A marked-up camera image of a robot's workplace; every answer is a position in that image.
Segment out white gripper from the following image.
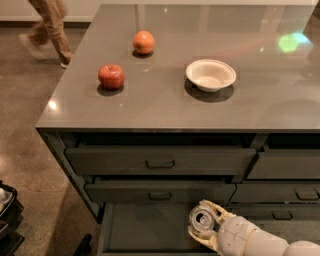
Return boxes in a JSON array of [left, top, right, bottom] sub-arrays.
[[188, 200, 263, 256]]

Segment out silver 7up can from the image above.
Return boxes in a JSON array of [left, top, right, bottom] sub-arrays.
[[189, 205, 215, 232]]

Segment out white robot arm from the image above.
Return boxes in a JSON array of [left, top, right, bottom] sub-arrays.
[[188, 200, 320, 256]]

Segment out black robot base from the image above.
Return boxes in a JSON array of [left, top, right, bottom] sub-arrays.
[[0, 182, 24, 256]]

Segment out bottom right grey drawer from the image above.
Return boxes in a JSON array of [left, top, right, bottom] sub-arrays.
[[225, 204, 320, 221]]

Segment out grey drawer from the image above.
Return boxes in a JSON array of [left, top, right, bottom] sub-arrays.
[[85, 179, 236, 203], [230, 183, 320, 204], [65, 146, 256, 175], [225, 204, 320, 221], [247, 147, 320, 180]]

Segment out middle right grey drawer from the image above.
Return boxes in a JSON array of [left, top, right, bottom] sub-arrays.
[[230, 183, 320, 204]]

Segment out top right grey drawer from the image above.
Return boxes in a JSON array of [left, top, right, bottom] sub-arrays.
[[247, 147, 320, 180]]

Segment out middle left grey drawer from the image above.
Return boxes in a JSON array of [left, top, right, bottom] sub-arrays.
[[85, 179, 236, 203]]

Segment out bottom left open drawer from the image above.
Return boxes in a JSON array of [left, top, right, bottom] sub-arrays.
[[97, 203, 218, 256]]

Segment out grey counter cabinet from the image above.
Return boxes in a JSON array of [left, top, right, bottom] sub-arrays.
[[36, 0, 320, 218]]

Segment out top left grey drawer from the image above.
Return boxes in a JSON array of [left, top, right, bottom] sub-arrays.
[[65, 146, 256, 175]]

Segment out white paper bowl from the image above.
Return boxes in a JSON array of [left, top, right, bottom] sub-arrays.
[[185, 59, 237, 92]]

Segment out red apple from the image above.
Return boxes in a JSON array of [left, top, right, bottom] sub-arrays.
[[98, 64, 125, 90]]

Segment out orange fruit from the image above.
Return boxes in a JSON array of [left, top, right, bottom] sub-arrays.
[[133, 30, 155, 55]]

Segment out person legs tan trousers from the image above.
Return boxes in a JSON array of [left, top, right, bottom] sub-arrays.
[[19, 0, 73, 68]]

